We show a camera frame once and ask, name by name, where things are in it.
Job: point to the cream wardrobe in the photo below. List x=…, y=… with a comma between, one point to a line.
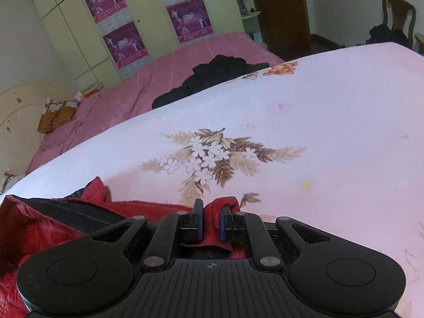
x=66, y=33

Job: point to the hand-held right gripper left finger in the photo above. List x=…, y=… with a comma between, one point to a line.
x=199, y=225

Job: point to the orange clothing pile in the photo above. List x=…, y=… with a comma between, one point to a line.
x=56, y=117

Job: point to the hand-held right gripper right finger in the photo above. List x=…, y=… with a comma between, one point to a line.
x=222, y=225

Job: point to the dark clothes on chair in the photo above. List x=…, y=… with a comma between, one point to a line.
x=386, y=36

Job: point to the wooden furniture edge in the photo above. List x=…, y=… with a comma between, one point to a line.
x=420, y=43

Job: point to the wooden chair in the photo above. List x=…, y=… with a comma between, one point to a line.
x=400, y=13

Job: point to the red puffer jacket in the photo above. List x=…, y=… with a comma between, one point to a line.
x=20, y=225

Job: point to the black cloth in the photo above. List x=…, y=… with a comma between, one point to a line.
x=212, y=76

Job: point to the white floral bed sheet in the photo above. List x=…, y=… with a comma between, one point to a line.
x=331, y=122

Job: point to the brown wooden door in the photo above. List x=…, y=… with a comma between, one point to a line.
x=281, y=13

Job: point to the floral folded cloth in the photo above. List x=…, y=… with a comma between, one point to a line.
x=89, y=91

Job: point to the pink bed sheet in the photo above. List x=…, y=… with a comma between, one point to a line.
x=145, y=82

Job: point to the cream corner shelf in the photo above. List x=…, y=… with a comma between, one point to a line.
x=246, y=10

